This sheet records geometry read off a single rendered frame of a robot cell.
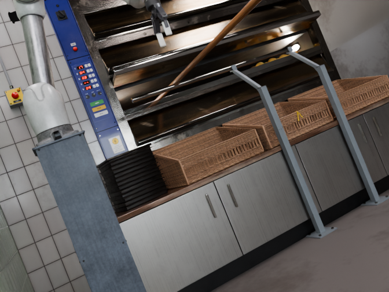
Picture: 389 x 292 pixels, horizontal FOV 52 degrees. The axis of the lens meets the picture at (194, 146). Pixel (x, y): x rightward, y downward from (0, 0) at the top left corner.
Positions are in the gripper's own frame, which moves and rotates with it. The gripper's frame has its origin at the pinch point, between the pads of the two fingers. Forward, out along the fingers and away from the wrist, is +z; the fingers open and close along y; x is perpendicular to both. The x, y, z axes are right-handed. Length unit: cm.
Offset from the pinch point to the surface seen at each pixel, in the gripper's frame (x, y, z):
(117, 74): -14, -68, -9
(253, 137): 47, -39, 58
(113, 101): -20, -83, 3
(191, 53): 41, -72, -12
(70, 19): -30, -78, -56
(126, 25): 6, -79, -45
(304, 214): 59, -36, 113
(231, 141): 31, -38, 57
